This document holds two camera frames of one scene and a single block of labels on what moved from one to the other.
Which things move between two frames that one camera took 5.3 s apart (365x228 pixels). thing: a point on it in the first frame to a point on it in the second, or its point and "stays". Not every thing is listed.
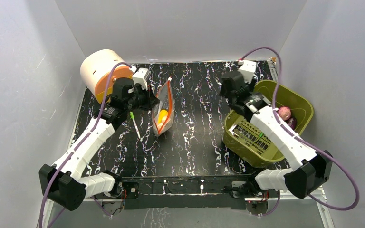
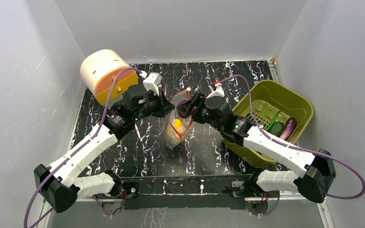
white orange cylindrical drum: x=95 y=71 stays
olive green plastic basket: x=245 y=144 stays
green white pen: x=135 y=124 stays
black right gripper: x=230 y=89 to x=195 y=107
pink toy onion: x=284 y=112 to x=183 y=101
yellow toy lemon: x=162 y=116 to x=177 y=123
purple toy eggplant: x=292 y=122 stays
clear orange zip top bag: x=163 y=113 to x=177 y=127
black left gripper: x=152 y=101 to x=164 y=106
